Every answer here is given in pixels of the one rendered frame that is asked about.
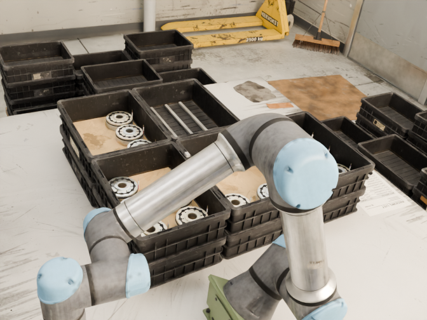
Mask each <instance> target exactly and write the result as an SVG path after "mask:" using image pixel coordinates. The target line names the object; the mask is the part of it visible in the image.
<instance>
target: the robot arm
mask: <svg viewBox="0 0 427 320"><path fill-rule="evenodd" d="M253 166H256V167H257V168H258V169H259V171H260V172H261V173H262V174H263V175H264V178H265V179H266V183H267V187H268V194H269V199H270V201H271V204H272V205H273V206H274V207H275V208H276V209H277V210H279V211H280V217H281V224H282V229H283V234H282V235H280V236H279V237H278V238H277V239H276V240H275V241H273V242H272V244H271V246H270V247H269V248H268V249H267V250H266V251H265V252H264V253H263V254H262V255H261V256H260V257H259V258H258V259H257V260H256V261H255V262H254V264H253V265H252V266H251V267H250V268H249V269H248V270H246V271H245V272H243V273H241V274H239V275H237V276H236V277H234V278H232V279H230V280H229V281H228V282H227V283H226V284H225V285H224V286H223V292H224V295H225V297H226V299H227V300H228V302H229V303H230V305H231V306H232V308H233V309H234V310H235V311H236V312H237V313H238V314H239V315H240V316H241V317H242V318H244V320H271V318H272V316H273V314H274V313H275V310H276V308H277V306H278V304H279V302H280V301H281V300H282V299H283V300H284V302H285V303H286V304H287V306H288V307H289V309H290V310H291V312H292V313H293V315H294V316H295V318H296V319H297V320H342V319H343V318H344V317H345V315H346V313H347V311H348V306H347V304H346V303H345V301H344V299H343V298H341V296H340V295H339V294H338V292H337V282H336V276H335V274H334V272H333V271H332V270H331V269H330V268H329V267H328V261H327V249H326V242H325V230H324V223H323V211H322V205H323V204H324V203H325V202H326V200H327V199H328V198H329V197H330V196H331V195H332V193H333V192H332V189H333V188H336V185H337V181H338V176H339V172H338V167H337V163H336V161H335V159H334V158H333V156H332V155H331V154H330V152H329V151H328V150H327V149H326V148H325V147H324V146H323V145H322V144H321V143H320V142H318V141H316V140H315V139H314V138H312V137H311V136H310V135H309V134H307V133H306V132H305V131H304V130H303V129H302V128H301V127H300V126H298V125H297V124H296V123H295V122H294V121H293V120H292V119H291V118H289V117H287V116H285V115H282V114H278V113H272V112H270V113H263V114H257V115H254V116H250V117H248V118H245V119H242V120H241V121H238V122H237V123H234V124H233V125H231V126H230V127H228V128H226V129H225V130H223V131H221V132H220V133H219V134H218V137H217V140H216V141H215V142H214V143H212V144H210V145H209V146H208V147H206V148H204V149H203V150H201V151H200V152H198V153H197V154H195V155H194V156H193V157H191V158H189V159H188V160H187V161H184V162H183V163H182V164H180V165H178V166H177V167H176V168H174V169H173V170H171V171H169V172H168V173H167V174H165V175H163V176H162V177H161V178H159V179H157V180H156V181H154V182H153V183H151V184H150V185H148V186H147V187H145V188H144V189H142V190H141V191H139V192H138V193H136V194H135V195H133V196H132V197H130V198H128V199H127V200H126V201H124V202H122V203H121V204H119V205H118V206H116V207H115V208H113V209H112V210H111V209H109V208H99V209H94V210H92V211H91V212H89V213H88V214H87V216H85V219H84V221H83V230H84V239H85V242H86V245H87V247H88V252H89V255H90V260H91V263H89V264H86V265H79V264H78V262H77V261H76V260H75V259H73V258H65V257H56V258H52V259H51V260H49V261H47V262H46V263H44V264H43V265H42V266H41V268H40V269H39V271H38V273H37V279H36V281H37V296H38V298H39V301H40V306H41V312H42V315H43V320H86V312H85V308H87V307H92V306H95V305H100V304H103V303H108V302H113V301H116V300H121V299H124V298H127V299H128V298H130V297H133V296H135V295H139V294H142V293H145V292H147V291H148V290H149V288H150V284H151V280H150V273H149V267H148V264H147V260H146V258H145V256H144V255H143V254H141V253H137V254H133V253H132V254H130V251H129V249H128V245H127V243H128V242H130V241H131V240H132V239H134V238H136V237H137V236H138V235H140V234H141V233H143V232H145V231H146V230H147V229H149V228H151V227H152V226H153V225H155V224H157V223H158V222H160V221H161V220H162V219H164V218H166V217H167V216H168V215H171V214H172V213H173V212H175V211H177V210H178V209H179V208H181V207H183V206H184V205H185V204H187V203H188V202H190V201H192V200H193V199H194V198H196V197H198V196H199V195H201V194H202V193H204V192H205V191H207V190H208V189H210V188H211V187H213V186H214V185H216V184H217V183H219V182H220V181H222V180H223V179H225V178H226V177H228V176H229V175H231V174H233V173H234V172H235V171H243V172H244V171H246V170H248V169H249V168H251V167H253Z"/></svg>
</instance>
